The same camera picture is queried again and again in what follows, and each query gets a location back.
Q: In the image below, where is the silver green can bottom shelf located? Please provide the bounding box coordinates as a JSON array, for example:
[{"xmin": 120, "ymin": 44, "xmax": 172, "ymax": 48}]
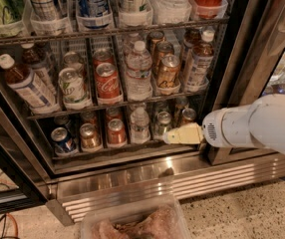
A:
[{"xmin": 154, "ymin": 112, "xmax": 172, "ymax": 138}]

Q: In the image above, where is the green white soda can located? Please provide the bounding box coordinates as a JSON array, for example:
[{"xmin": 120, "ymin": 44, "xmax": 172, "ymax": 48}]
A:
[
  {"xmin": 63, "ymin": 51, "xmax": 86, "ymax": 75},
  {"xmin": 59, "ymin": 68, "xmax": 88, "ymax": 104}
]

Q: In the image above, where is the water bottle shelf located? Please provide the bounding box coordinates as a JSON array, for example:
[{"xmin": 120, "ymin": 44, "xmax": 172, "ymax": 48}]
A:
[
  {"xmin": 123, "ymin": 33, "xmax": 143, "ymax": 56},
  {"xmin": 130, "ymin": 107, "xmax": 150, "ymax": 143},
  {"xmin": 126, "ymin": 41, "xmax": 152, "ymax": 101},
  {"xmin": 153, "ymin": 0, "xmax": 191, "ymax": 24}
]

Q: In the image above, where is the red cola can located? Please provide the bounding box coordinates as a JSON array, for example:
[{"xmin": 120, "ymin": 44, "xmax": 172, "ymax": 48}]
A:
[
  {"xmin": 95, "ymin": 63, "xmax": 120, "ymax": 99},
  {"xmin": 93, "ymin": 48, "xmax": 115, "ymax": 68}
]

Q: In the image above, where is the front left tea bottle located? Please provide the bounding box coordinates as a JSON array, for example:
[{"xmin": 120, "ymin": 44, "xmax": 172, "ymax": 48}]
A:
[{"xmin": 0, "ymin": 54, "xmax": 56, "ymax": 109}]

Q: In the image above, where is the rear water bottle middle shelf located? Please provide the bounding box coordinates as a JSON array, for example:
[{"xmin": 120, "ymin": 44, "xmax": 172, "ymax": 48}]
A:
[{"xmin": 123, "ymin": 33, "xmax": 143, "ymax": 56}]

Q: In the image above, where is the rear left tea bottle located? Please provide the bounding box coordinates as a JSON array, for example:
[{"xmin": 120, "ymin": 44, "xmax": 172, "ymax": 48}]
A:
[{"xmin": 21, "ymin": 43, "xmax": 57, "ymax": 95}]

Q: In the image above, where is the tea bottle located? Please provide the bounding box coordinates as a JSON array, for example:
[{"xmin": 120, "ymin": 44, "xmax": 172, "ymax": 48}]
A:
[
  {"xmin": 0, "ymin": 54, "xmax": 56, "ymax": 109},
  {"xmin": 183, "ymin": 29, "xmax": 214, "ymax": 92},
  {"xmin": 21, "ymin": 43, "xmax": 57, "ymax": 95},
  {"xmin": 180, "ymin": 27, "xmax": 201, "ymax": 61}
]

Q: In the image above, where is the orange can bottom shelf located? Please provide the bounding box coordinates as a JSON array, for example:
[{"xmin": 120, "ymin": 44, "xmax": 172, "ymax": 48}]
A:
[{"xmin": 179, "ymin": 108, "xmax": 196, "ymax": 126}]

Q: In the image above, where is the water bottle bottom shelf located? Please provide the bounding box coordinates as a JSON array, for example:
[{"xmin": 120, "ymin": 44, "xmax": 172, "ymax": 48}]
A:
[{"xmin": 130, "ymin": 107, "xmax": 150, "ymax": 143}]

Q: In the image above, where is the front water bottle middle shelf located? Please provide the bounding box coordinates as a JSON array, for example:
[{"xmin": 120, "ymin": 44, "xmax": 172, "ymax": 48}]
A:
[{"xmin": 126, "ymin": 41, "xmax": 152, "ymax": 101}]

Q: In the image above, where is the front green white soda can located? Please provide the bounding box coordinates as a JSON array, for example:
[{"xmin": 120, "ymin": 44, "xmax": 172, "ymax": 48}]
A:
[{"xmin": 59, "ymin": 68, "xmax": 88, "ymax": 104}]

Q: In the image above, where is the orange cable on floor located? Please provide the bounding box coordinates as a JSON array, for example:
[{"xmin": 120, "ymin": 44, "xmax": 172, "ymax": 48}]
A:
[{"xmin": 0, "ymin": 212, "xmax": 20, "ymax": 239}]

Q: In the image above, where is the front red cola can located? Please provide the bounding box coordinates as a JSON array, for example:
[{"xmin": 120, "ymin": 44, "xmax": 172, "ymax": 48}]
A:
[{"xmin": 95, "ymin": 63, "xmax": 120, "ymax": 99}]

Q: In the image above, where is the copper can bottom shelf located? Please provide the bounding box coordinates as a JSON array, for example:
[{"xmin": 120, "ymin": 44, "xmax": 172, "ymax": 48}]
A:
[{"xmin": 80, "ymin": 123, "xmax": 101, "ymax": 148}]

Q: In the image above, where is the water bottle top shelf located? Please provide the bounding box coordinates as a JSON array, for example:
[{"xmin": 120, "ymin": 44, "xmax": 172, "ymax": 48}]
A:
[{"xmin": 153, "ymin": 0, "xmax": 191, "ymax": 24}]

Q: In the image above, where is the rear green white soda can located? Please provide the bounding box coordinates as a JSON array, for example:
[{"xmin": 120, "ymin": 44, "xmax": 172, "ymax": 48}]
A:
[{"xmin": 63, "ymin": 51, "xmax": 86, "ymax": 75}]

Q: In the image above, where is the grey plaid can top shelf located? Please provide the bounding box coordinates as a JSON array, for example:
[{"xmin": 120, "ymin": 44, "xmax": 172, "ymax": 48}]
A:
[{"xmin": 30, "ymin": 0, "xmax": 68, "ymax": 21}]

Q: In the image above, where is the red can bottom shelf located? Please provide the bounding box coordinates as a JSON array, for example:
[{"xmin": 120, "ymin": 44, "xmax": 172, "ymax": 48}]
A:
[{"xmin": 108, "ymin": 119, "xmax": 127, "ymax": 144}]

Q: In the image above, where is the orange can shelf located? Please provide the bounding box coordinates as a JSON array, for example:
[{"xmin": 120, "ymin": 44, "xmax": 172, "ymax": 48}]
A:
[
  {"xmin": 153, "ymin": 41, "xmax": 174, "ymax": 74},
  {"xmin": 146, "ymin": 30, "xmax": 165, "ymax": 54},
  {"xmin": 156, "ymin": 54, "xmax": 180, "ymax": 89},
  {"xmin": 179, "ymin": 108, "xmax": 196, "ymax": 126}
]

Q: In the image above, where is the rear right tea bottle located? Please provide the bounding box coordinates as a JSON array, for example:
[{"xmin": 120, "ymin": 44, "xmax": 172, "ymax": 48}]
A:
[{"xmin": 180, "ymin": 27, "xmax": 201, "ymax": 61}]

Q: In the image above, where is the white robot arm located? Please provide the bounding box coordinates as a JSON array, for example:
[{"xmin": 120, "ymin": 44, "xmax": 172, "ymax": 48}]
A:
[{"xmin": 163, "ymin": 94, "xmax": 285, "ymax": 154}]

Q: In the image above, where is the blue can bottom shelf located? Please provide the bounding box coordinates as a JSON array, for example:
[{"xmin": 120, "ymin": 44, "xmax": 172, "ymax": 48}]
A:
[{"xmin": 51, "ymin": 127, "xmax": 77, "ymax": 155}]

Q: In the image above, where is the steel fridge base grille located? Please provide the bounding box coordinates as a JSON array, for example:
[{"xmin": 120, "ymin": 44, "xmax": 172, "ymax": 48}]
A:
[{"xmin": 46, "ymin": 149, "xmax": 285, "ymax": 226}]

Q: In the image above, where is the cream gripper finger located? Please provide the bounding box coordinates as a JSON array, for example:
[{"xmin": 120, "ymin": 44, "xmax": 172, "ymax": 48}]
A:
[{"xmin": 162, "ymin": 122, "xmax": 204, "ymax": 144}]

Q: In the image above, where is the blue white can top shelf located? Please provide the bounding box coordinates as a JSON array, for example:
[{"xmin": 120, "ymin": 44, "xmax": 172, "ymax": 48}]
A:
[{"xmin": 78, "ymin": 0, "xmax": 109, "ymax": 18}]

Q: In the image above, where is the open fridge glass door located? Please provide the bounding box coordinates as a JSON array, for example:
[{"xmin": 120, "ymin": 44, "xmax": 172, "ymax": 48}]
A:
[{"xmin": 209, "ymin": 0, "xmax": 285, "ymax": 154}]

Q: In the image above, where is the front right tea bottle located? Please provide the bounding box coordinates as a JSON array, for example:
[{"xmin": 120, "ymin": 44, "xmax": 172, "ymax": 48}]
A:
[{"xmin": 183, "ymin": 29, "xmax": 214, "ymax": 92}]

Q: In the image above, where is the rear red cola can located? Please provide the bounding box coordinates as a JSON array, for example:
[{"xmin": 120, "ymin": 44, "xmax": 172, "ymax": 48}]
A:
[{"xmin": 93, "ymin": 48, "xmax": 115, "ymax": 68}]

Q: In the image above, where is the clear plastic food container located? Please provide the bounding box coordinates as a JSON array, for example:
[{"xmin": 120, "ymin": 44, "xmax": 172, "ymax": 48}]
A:
[{"xmin": 81, "ymin": 194, "xmax": 191, "ymax": 239}]

